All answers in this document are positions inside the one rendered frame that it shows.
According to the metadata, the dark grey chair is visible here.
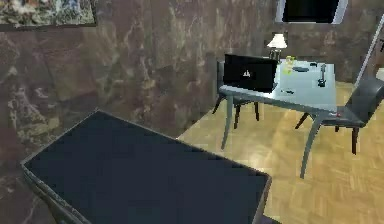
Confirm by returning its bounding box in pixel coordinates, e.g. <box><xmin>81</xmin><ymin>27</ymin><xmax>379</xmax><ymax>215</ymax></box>
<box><xmin>211</xmin><ymin>60</ymin><xmax>261</xmax><ymax>130</ymax></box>
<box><xmin>294</xmin><ymin>77</ymin><xmax>384</xmax><ymax>156</ymax></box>

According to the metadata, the black laptop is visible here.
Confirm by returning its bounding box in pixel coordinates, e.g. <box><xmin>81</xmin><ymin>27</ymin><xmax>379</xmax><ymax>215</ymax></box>
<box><xmin>222</xmin><ymin>53</ymin><xmax>279</xmax><ymax>94</ymax></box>

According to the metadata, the dark blue topped table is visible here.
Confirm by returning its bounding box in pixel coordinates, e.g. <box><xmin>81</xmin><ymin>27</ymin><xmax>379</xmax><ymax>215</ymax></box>
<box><xmin>20</xmin><ymin>108</ymin><xmax>272</xmax><ymax>224</ymax></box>

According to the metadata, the yellow green glass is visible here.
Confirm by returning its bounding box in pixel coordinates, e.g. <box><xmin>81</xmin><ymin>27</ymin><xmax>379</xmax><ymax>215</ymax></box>
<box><xmin>283</xmin><ymin>55</ymin><xmax>296</xmax><ymax>76</ymax></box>

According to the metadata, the white shade table lamp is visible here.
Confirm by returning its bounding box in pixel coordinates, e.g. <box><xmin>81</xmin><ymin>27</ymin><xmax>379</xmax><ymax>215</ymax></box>
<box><xmin>266</xmin><ymin>33</ymin><xmax>288</xmax><ymax>62</ymax></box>

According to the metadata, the pale grey desk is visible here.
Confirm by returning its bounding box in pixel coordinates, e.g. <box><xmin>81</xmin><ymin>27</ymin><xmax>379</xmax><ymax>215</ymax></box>
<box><xmin>218</xmin><ymin>59</ymin><xmax>338</xmax><ymax>180</ymax></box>

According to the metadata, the black upright small object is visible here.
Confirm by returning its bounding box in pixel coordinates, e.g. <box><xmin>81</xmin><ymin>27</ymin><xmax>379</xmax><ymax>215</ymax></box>
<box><xmin>317</xmin><ymin>63</ymin><xmax>328</xmax><ymax>88</ymax></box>

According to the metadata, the framed mottled wall picture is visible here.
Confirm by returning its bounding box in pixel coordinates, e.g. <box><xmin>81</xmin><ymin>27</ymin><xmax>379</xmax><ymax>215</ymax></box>
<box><xmin>0</xmin><ymin>0</ymin><xmax>98</xmax><ymax>32</ymax></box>

